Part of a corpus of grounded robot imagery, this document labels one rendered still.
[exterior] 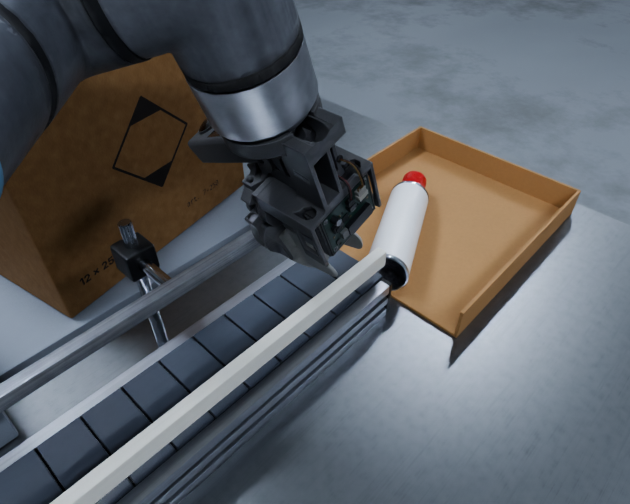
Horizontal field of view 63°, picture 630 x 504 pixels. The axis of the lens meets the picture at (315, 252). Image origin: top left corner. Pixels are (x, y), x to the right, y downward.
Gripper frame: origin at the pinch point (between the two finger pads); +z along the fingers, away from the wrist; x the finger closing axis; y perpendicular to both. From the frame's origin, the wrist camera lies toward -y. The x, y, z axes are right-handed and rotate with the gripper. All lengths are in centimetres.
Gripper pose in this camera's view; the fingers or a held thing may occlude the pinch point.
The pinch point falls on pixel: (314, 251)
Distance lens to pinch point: 51.0
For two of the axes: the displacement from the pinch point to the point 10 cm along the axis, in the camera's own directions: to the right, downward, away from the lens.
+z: 2.4, 5.3, 8.1
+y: 7.3, 4.6, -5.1
